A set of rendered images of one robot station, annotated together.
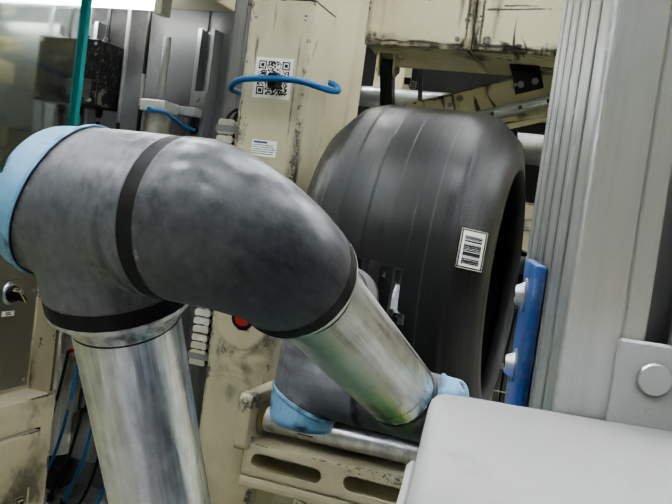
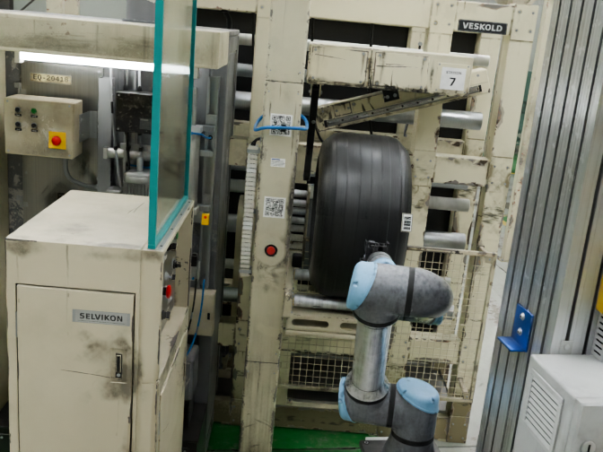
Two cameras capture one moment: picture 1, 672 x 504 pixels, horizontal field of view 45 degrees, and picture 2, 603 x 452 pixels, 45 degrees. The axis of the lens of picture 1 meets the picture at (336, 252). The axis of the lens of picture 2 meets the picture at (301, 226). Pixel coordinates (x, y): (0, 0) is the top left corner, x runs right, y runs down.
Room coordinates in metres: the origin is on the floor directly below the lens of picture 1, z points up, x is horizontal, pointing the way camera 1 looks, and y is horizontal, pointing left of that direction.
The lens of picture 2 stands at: (-0.84, 0.90, 1.85)
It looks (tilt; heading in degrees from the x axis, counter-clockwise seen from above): 16 degrees down; 340
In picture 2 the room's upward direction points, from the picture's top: 5 degrees clockwise
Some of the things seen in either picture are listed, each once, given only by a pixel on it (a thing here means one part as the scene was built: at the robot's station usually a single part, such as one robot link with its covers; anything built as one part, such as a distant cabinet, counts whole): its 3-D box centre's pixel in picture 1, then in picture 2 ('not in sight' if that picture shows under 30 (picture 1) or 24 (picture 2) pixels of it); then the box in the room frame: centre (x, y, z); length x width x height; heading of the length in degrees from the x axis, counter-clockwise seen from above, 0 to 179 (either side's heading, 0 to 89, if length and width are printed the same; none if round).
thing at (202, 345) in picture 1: (219, 243); (249, 211); (1.58, 0.23, 1.19); 0.05 x 0.04 x 0.48; 161
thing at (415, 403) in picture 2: not in sight; (413, 407); (0.70, -0.02, 0.88); 0.13 x 0.12 x 0.14; 63
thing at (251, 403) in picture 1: (286, 401); (289, 285); (1.57, 0.06, 0.90); 0.40 x 0.03 x 0.10; 161
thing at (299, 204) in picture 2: not in sight; (284, 220); (1.95, -0.02, 1.05); 0.20 x 0.15 x 0.30; 71
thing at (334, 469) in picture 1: (345, 474); (336, 320); (1.39, -0.07, 0.83); 0.36 x 0.09 x 0.06; 71
